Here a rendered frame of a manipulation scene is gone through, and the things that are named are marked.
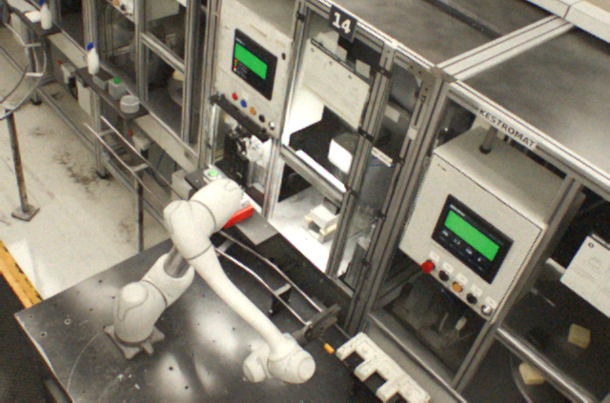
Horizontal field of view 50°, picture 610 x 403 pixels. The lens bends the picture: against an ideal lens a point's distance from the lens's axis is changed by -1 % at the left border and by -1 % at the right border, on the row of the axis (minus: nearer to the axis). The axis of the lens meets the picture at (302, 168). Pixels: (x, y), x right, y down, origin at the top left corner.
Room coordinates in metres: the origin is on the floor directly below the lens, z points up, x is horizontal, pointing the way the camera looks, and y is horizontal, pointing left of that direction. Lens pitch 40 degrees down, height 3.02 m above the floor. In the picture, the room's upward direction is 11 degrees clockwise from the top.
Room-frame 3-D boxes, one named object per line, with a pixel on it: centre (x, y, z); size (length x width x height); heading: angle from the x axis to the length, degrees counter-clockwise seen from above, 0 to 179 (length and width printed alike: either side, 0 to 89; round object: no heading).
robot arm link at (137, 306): (1.55, 0.54, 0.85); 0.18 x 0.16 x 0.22; 156
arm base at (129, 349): (1.53, 0.53, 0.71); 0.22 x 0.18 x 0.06; 50
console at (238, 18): (2.35, 0.21, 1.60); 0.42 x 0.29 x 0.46; 50
